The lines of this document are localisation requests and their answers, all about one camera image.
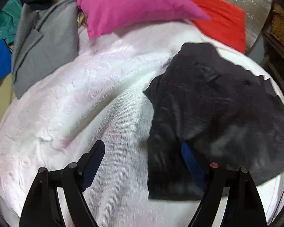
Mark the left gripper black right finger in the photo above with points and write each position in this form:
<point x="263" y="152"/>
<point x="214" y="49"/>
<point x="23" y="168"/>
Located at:
<point x="244" y="206"/>

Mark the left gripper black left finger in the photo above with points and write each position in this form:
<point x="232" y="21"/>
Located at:
<point x="42" y="206"/>

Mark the black jacket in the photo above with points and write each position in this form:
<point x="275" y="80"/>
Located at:
<point x="207" y="109"/>

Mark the white pink bed blanket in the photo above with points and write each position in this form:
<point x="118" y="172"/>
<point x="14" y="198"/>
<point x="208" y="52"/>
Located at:
<point x="100" y="95"/>

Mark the grey folded garment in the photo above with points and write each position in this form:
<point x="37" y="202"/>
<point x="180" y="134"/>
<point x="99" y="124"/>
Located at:
<point x="45" y="40"/>

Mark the wooden shelf unit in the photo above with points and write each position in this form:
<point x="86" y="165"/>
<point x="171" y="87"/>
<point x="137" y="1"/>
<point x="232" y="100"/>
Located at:
<point x="273" y="35"/>

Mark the red pillow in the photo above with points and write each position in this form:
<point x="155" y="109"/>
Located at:
<point x="227" y="24"/>

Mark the teal garment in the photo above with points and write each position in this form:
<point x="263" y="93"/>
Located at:
<point x="9" y="18"/>

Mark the magenta pillow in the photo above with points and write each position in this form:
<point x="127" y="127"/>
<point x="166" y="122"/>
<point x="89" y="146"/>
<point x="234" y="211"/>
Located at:
<point x="106" y="16"/>

